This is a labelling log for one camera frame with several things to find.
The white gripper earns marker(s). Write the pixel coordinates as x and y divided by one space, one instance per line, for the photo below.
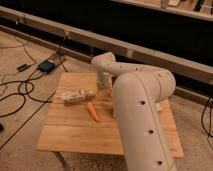
103 80

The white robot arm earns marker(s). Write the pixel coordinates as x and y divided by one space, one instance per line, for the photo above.
136 91

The orange carrot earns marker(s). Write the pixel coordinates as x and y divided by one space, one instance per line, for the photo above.
92 111

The small wooden block toy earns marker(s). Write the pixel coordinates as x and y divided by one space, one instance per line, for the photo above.
77 95

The black power adapter box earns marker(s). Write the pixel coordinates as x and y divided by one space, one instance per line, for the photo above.
46 66

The small black device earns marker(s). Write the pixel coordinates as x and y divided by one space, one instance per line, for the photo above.
22 67

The metal table leg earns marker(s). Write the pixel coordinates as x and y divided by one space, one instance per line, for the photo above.
61 160

